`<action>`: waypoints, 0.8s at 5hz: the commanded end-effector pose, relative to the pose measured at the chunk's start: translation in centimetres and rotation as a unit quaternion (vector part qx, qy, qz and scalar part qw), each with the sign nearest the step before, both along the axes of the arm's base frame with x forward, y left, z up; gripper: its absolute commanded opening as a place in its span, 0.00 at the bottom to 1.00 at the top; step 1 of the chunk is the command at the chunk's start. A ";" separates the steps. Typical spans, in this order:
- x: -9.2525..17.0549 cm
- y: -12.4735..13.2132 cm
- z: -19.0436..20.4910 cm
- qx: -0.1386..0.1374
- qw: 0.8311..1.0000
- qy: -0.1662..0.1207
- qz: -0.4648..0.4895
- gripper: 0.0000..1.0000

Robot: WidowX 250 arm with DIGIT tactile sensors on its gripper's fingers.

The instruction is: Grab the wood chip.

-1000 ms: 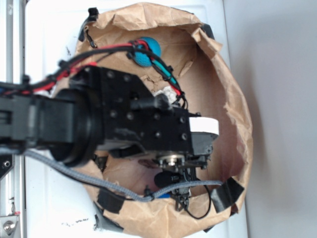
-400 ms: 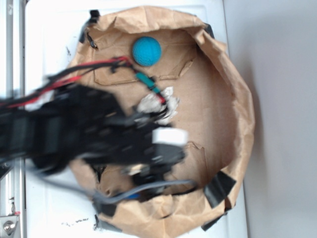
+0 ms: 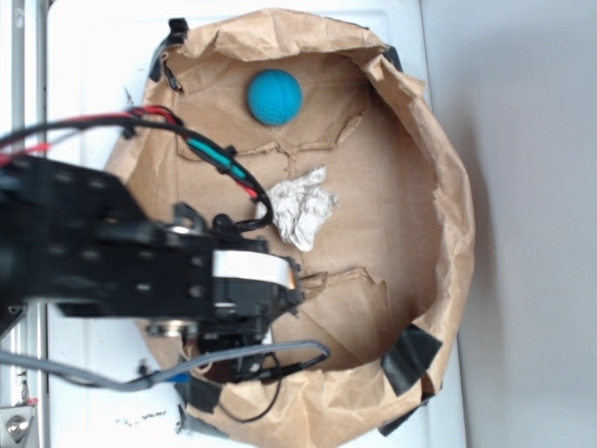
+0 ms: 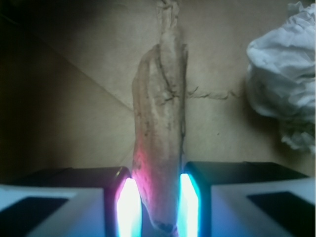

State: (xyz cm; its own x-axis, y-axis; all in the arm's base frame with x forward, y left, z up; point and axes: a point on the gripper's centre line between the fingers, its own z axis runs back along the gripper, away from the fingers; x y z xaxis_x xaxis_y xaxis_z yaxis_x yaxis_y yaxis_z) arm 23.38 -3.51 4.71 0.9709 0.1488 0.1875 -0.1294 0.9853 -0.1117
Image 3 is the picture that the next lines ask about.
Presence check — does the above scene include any crumpled white paper wad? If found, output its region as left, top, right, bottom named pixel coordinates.
left=267, top=165, right=340, bottom=252

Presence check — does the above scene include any black gripper white label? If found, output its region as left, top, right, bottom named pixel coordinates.
left=195, top=235, right=307, bottom=385

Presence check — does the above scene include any blue textured ball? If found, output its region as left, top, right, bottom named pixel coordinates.
left=247, top=69, right=302, bottom=126

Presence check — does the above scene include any brown paper bag tray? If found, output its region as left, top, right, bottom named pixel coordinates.
left=103, top=7, right=477, bottom=448

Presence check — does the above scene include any aluminium frame rail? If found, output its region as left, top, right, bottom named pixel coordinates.
left=1, top=1, right=50, bottom=447

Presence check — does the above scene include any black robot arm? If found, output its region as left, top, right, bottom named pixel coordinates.
left=1, top=156, right=303, bottom=352

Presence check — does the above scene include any black red wire bundle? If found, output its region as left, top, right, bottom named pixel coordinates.
left=0, top=105, right=275, bottom=232

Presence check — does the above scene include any grey braided cable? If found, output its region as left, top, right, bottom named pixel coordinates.
left=0, top=339, right=332, bottom=424

